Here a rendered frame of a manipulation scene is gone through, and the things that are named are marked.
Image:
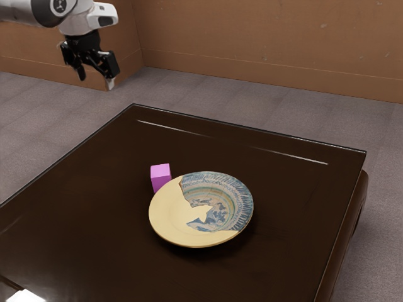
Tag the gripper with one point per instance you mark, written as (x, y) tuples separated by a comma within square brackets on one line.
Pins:
[(82, 42)]

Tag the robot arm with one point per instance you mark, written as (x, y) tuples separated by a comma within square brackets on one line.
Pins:
[(69, 15)]

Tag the magenta block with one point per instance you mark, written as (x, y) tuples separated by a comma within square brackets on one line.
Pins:
[(160, 176)]

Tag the cream plate with blue pattern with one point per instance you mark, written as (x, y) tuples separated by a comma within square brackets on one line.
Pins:
[(201, 210)]

